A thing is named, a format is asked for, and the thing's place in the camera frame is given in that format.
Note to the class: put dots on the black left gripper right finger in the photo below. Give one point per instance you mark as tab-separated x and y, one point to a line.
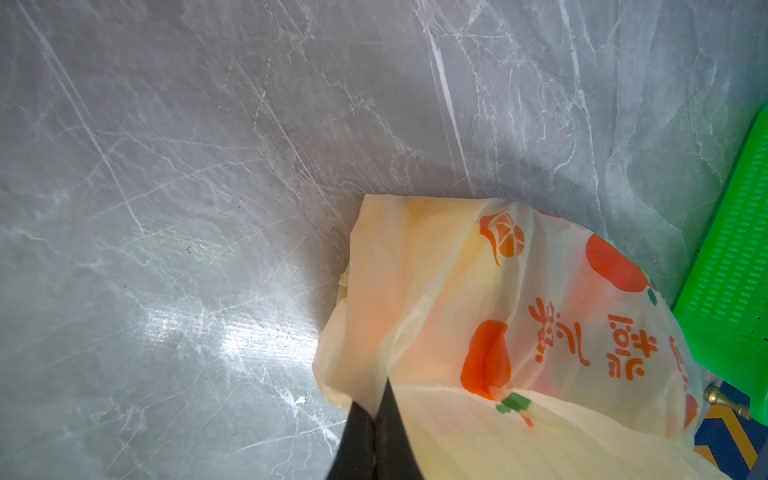
394	458

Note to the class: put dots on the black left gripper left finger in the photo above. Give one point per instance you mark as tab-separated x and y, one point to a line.
356	455

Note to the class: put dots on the yellow printed plastic bag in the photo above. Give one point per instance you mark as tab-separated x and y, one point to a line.
517	345

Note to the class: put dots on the small brass fitting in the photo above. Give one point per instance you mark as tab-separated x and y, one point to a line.
716	397

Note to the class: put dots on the green plastic basket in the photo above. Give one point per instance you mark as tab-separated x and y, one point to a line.
722	306

